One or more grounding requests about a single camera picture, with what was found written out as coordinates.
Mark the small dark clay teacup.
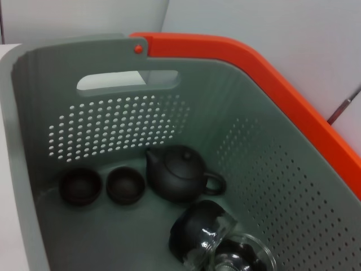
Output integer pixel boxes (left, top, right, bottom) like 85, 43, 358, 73
106, 166, 146, 204
58, 168, 103, 206

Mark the grey-green perforated storage bin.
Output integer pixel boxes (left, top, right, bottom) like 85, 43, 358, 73
0, 33, 361, 271

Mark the black clay teapot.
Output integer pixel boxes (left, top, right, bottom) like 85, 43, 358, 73
145, 145, 227, 203

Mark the thin grey metal strip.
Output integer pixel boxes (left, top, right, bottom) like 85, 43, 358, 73
327, 84, 361, 125

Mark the orange bin carry handle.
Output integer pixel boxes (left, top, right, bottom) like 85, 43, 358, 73
129, 32, 361, 200

